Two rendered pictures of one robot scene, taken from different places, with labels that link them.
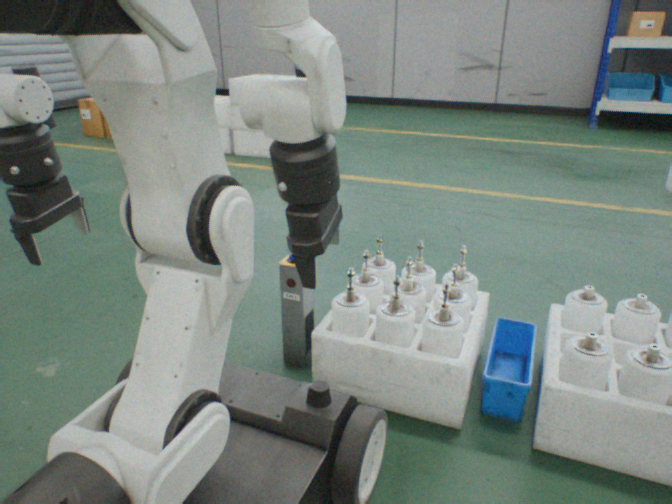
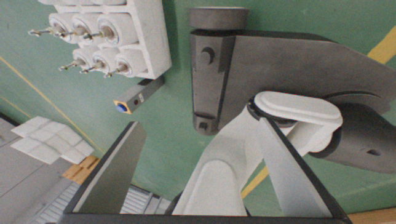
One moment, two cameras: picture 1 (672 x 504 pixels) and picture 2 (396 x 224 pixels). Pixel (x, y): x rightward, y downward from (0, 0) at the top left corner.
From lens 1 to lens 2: 74 cm
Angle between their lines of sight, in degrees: 45
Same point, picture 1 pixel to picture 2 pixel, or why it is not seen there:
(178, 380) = not seen: hidden behind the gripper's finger
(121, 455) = (320, 138)
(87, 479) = (350, 148)
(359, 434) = (224, 16)
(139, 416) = not seen: hidden behind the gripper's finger
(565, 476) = not seen: outside the picture
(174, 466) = (321, 113)
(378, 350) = (144, 35)
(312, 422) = (224, 52)
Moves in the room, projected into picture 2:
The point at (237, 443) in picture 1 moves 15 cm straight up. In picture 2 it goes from (238, 85) to (235, 109)
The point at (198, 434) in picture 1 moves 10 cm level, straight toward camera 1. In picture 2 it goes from (293, 110) to (352, 93)
